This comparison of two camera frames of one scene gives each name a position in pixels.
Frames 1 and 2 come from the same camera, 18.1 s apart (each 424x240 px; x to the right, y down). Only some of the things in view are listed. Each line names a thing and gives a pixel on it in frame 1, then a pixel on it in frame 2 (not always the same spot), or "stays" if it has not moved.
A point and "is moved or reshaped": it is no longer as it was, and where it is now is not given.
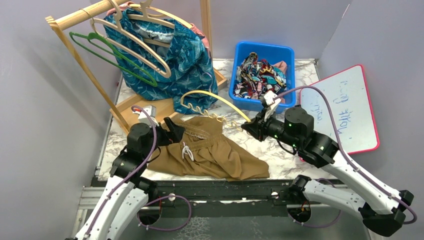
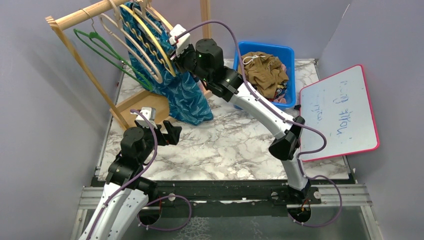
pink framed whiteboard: (347, 92) stays
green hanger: (92, 35) is moved or reshaped
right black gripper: (256, 128) -> (178, 59)
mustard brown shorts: (203, 151) -> (262, 70)
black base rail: (179, 194) stays
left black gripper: (175, 134) stays
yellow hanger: (213, 115) -> (154, 34)
